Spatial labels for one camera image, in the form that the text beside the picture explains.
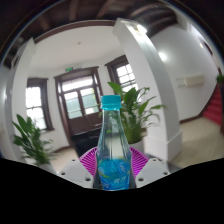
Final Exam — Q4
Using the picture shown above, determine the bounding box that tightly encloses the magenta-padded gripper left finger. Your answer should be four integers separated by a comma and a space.
57, 146, 99, 190

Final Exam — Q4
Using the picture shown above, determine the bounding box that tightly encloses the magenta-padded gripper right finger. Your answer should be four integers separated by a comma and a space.
129, 146, 171, 190

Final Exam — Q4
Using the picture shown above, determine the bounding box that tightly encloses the clear bottle with blue cap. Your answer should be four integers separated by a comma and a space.
93, 94, 134, 192

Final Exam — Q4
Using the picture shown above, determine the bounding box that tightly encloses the leafy plant in white pot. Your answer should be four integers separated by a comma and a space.
107, 81, 167, 156
12, 114, 56, 175

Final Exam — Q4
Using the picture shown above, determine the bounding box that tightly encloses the dark wooden double door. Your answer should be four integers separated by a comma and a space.
53, 66, 105, 135

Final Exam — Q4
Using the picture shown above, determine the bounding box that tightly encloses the dark framed window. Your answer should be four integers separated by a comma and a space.
104, 54, 140, 93
25, 77, 55, 131

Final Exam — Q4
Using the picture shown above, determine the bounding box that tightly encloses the red carpeted staircase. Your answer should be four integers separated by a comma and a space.
202, 85, 224, 126

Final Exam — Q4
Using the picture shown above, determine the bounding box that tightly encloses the small green plant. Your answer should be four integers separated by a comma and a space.
215, 73, 224, 85

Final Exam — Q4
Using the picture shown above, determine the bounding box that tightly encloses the white wall radiator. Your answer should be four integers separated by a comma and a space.
176, 74, 205, 89

